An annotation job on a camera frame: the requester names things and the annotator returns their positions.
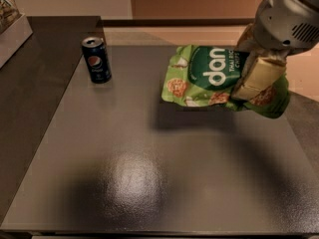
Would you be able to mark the white snack box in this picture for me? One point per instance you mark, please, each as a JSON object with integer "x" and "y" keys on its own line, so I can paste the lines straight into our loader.
{"x": 15, "y": 30}

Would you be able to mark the green rice chip bag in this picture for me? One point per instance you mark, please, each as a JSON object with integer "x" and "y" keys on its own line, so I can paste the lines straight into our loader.
{"x": 203, "y": 76}

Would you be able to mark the dark blue Pepsi can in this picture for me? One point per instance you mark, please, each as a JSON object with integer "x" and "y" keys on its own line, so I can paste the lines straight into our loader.
{"x": 95, "y": 54}

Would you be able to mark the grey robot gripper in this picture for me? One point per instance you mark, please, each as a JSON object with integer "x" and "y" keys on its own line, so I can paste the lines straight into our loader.
{"x": 285, "y": 23}

